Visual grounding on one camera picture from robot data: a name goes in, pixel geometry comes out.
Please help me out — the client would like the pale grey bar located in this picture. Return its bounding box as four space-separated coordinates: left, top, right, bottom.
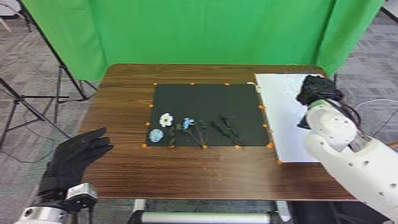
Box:
139 211 275 224

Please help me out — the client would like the black backdrop stand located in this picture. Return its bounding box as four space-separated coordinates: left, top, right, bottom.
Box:
16 0 100 124

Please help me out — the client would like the black cable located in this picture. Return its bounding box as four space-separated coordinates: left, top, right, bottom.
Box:
329 98 366 138

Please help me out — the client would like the black tripod stand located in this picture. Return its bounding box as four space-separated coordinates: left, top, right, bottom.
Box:
0 77 75 148

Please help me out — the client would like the white flower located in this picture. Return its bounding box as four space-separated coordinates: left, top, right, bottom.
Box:
158 112 178 147

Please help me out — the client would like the pale blue flower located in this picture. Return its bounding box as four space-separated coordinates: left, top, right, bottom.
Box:
148 128 165 144

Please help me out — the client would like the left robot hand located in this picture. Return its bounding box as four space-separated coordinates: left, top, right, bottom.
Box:
37 127 116 201

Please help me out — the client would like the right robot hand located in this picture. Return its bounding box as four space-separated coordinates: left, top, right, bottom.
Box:
295 75 347 106

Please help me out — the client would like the dark mat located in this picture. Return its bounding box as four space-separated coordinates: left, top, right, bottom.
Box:
142 83 274 148

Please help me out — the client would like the white sheet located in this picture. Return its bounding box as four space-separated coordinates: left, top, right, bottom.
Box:
254 73 338 164

